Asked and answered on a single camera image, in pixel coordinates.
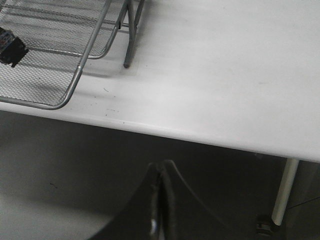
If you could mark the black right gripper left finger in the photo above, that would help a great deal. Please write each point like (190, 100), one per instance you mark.
(140, 218)

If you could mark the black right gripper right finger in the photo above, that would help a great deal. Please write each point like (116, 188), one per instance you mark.
(183, 215)

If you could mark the silver mesh tray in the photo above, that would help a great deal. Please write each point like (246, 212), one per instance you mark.
(105, 30)
(44, 80)

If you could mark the red emergency stop button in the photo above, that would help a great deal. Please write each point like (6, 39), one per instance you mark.
(12, 48)

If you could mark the white table leg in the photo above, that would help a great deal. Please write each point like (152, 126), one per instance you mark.
(284, 190)

